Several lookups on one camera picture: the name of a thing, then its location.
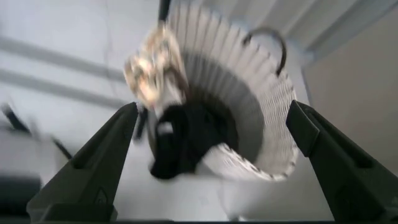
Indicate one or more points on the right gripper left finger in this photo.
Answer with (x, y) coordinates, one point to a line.
(90, 183)

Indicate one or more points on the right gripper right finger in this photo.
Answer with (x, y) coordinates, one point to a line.
(351, 186)

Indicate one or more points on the black garment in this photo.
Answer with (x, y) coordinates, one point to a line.
(192, 137)

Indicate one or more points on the cream printed garment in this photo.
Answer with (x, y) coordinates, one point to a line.
(149, 71)

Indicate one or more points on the white laundry basket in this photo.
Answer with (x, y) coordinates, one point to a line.
(273, 124)

